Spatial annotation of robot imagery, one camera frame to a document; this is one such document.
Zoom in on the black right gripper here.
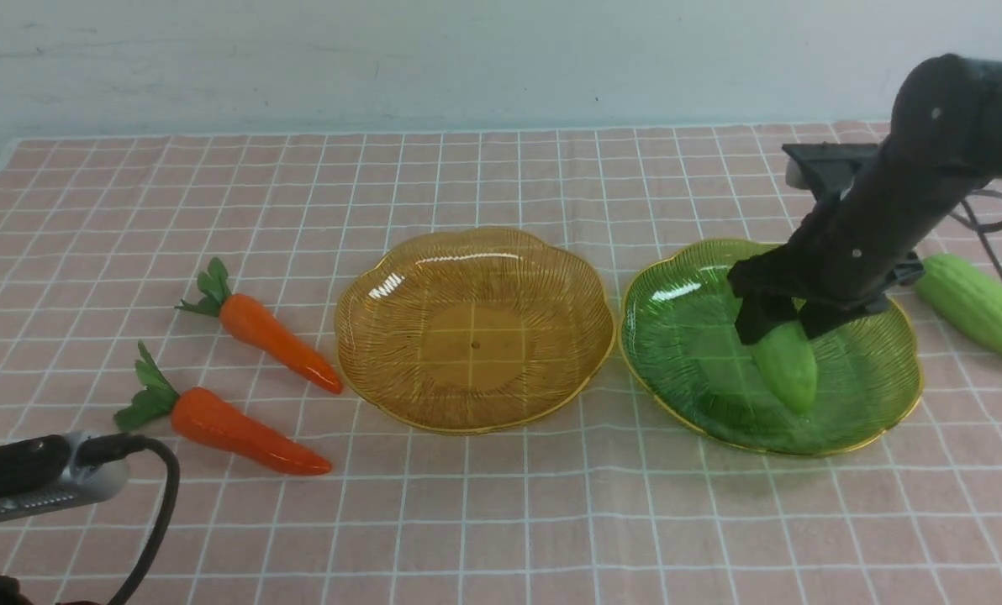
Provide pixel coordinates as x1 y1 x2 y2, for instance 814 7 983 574
729 134 990 347

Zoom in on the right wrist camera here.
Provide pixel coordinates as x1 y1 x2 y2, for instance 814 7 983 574
782 142 878 203

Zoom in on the amber plastic plate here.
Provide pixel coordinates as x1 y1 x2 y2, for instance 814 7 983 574
335 227 619 435

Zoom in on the pink checkered tablecloth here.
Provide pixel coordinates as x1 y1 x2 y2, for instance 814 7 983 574
0 122 1002 604

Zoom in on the green toy cucumber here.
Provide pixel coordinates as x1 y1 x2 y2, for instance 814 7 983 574
748 322 819 416
915 253 1002 359

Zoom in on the green plastic plate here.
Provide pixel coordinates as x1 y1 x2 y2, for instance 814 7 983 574
619 239 925 457

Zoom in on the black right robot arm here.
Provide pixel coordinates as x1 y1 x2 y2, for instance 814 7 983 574
727 54 1002 345

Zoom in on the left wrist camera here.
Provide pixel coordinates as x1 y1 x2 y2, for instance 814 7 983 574
0 432 134 523

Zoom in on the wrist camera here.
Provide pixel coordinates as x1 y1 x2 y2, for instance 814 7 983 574
0 432 134 523
782 142 878 203

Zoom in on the orange toy carrot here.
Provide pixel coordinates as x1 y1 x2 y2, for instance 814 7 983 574
113 341 332 477
175 257 344 394

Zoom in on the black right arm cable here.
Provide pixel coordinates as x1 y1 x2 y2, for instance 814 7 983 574
948 188 1002 333

